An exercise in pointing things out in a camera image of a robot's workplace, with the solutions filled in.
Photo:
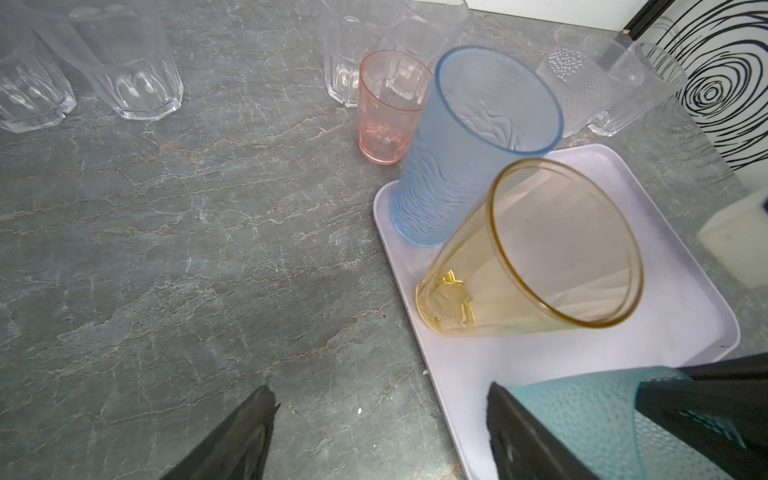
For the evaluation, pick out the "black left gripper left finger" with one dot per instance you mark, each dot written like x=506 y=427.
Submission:
x=238 y=447

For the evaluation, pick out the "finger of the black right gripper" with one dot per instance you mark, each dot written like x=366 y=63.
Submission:
x=718 y=409

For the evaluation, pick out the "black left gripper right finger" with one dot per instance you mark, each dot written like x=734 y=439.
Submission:
x=522 y=447

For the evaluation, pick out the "teal dimpled plastic glass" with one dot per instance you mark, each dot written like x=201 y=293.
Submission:
x=594 y=415

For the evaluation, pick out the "tall yellow plastic glass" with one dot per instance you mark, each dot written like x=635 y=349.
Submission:
x=545 y=250

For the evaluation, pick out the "tall blue textured glass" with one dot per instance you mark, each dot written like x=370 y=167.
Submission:
x=483 y=111

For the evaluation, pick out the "lilac plastic tray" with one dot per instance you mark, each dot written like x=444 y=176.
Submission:
x=681 y=319

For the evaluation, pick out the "clear faceted tumbler right front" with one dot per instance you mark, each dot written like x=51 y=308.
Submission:
x=647 y=75

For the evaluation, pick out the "frosted dimpled glass left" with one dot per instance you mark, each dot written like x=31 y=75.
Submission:
x=581 y=87

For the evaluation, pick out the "small pink plastic glass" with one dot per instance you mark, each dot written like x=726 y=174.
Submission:
x=392 y=89

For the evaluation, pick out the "clear faceted tumbler far left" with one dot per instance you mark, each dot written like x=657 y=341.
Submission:
x=35 y=93

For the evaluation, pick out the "clear faceted tumbler middle back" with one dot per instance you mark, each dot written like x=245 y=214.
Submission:
x=430 y=28

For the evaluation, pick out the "clear faceted tumbler middle front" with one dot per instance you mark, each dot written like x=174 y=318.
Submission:
x=350 y=31

